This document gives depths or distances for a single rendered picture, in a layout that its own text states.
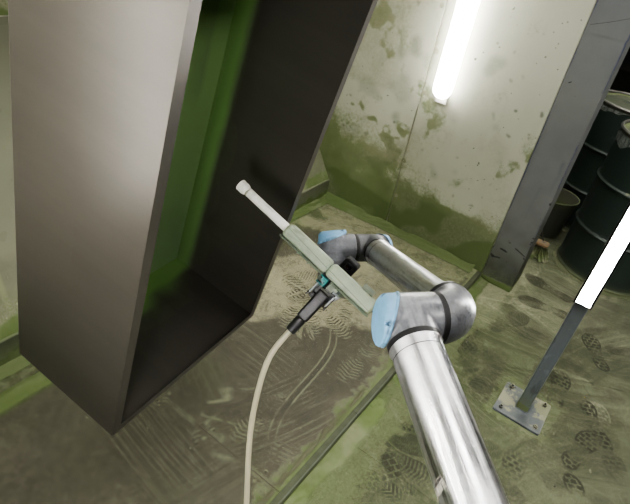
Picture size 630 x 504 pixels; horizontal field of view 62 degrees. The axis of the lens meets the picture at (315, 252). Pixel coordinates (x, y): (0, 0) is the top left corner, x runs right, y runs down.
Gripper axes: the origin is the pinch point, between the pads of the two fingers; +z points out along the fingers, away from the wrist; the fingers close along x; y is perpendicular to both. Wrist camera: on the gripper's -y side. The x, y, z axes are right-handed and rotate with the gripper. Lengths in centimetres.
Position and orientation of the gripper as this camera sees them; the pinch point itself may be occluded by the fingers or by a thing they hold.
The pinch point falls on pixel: (330, 285)
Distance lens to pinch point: 135.4
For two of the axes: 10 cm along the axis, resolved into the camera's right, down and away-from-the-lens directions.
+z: -0.9, -0.1, -10.0
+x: -7.1, -7.0, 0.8
